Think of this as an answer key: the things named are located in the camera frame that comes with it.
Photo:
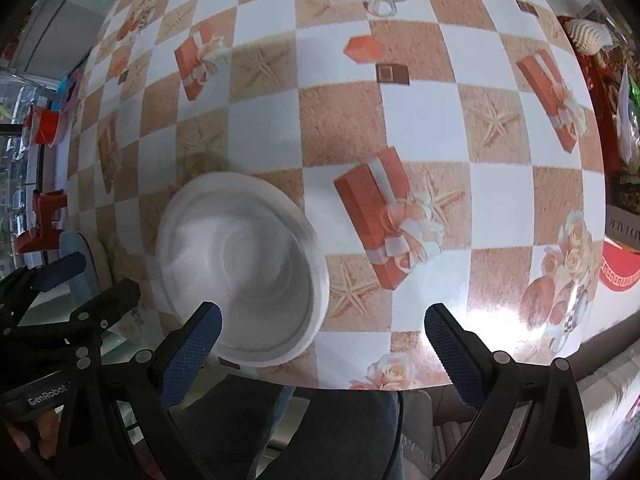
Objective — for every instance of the blue bowl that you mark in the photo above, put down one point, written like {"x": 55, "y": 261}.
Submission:
{"x": 75, "y": 252}

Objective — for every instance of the checkered printed tablecloth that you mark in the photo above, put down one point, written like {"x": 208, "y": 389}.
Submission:
{"x": 340, "y": 125}

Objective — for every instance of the red round patterned tray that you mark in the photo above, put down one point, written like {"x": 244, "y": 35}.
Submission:
{"x": 617, "y": 280}

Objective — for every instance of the person's jeans legs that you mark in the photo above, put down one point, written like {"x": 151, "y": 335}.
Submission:
{"x": 325, "y": 435}

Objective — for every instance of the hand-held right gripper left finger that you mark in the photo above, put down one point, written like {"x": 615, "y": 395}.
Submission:
{"x": 192, "y": 355}

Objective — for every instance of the clear plastic bag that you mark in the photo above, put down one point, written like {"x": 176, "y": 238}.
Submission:
{"x": 625, "y": 117}

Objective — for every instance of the fruit in white foam net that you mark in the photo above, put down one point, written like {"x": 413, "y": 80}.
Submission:
{"x": 590, "y": 35}

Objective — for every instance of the red plastic stool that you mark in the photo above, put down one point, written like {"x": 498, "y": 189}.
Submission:
{"x": 40, "y": 225}

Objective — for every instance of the white red printed blanket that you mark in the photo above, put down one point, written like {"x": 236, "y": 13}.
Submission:
{"x": 615, "y": 410}

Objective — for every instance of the beige ribbed cushion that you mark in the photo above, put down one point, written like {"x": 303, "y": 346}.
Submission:
{"x": 425, "y": 437}

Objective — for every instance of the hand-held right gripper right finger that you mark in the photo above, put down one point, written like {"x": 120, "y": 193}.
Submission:
{"x": 452, "y": 360}

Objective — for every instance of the green snack packet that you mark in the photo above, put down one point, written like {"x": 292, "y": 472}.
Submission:
{"x": 635, "y": 96}

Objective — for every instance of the red plastic cup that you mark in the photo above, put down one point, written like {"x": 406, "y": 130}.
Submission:
{"x": 42, "y": 127}

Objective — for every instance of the person's left hand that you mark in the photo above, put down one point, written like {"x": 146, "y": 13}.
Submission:
{"x": 45, "y": 427}

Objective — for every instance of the clear bag of seeds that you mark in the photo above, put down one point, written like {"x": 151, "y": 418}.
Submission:
{"x": 625, "y": 187}

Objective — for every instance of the white bowl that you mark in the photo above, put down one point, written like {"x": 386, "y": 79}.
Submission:
{"x": 250, "y": 260}

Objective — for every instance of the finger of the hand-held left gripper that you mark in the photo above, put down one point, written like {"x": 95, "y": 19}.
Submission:
{"x": 57, "y": 270}
{"x": 107, "y": 300}

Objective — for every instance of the pink plastic stool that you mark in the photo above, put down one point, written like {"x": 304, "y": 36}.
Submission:
{"x": 70, "y": 92}

